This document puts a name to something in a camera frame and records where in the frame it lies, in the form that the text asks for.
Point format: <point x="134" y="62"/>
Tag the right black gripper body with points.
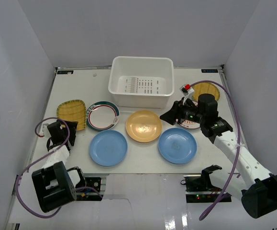
<point x="186" y="112"/>

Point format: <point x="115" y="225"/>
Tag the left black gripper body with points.
<point x="71" y="131"/>

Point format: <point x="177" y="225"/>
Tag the white plate orange sunburst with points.
<point x="189" y="125"/>

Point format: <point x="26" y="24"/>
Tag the square woven bamboo tray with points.
<point x="73" y="111"/>

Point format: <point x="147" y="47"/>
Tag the round woven bamboo tray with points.
<point x="205" y="87"/>

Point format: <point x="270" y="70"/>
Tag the white plate green red rim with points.
<point x="102" y="116"/>

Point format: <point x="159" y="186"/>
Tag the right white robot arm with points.
<point x="257" y="190"/>

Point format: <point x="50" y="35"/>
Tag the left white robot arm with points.
<point x="54" y="185"/>

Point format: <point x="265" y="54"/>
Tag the white plastic bin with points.
<point x="141" y="82"/>

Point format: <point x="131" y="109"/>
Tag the yellow plastic plate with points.
<point x="144" y="126"/>

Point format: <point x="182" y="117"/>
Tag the right blue plastic plate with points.
<point x="177" y="146"/>

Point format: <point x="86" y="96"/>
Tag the blue plastic plate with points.
<point x="108" y="148"/>
<point x="177" y="146"/>

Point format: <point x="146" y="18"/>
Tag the left blue plastic plate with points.
<point x="108" y="148"/>

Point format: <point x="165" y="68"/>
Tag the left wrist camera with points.
<point x="44" y="132"/>

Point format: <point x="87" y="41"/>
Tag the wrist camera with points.
<point x="44" y="132"/>
<point x="187" y="91"/>

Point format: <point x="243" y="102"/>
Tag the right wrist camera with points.
<point x="187" y="91"/>

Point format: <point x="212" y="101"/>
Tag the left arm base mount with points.
<point x="84" y="191"/>

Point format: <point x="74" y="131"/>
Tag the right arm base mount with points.
<point x="197" y="191"/>

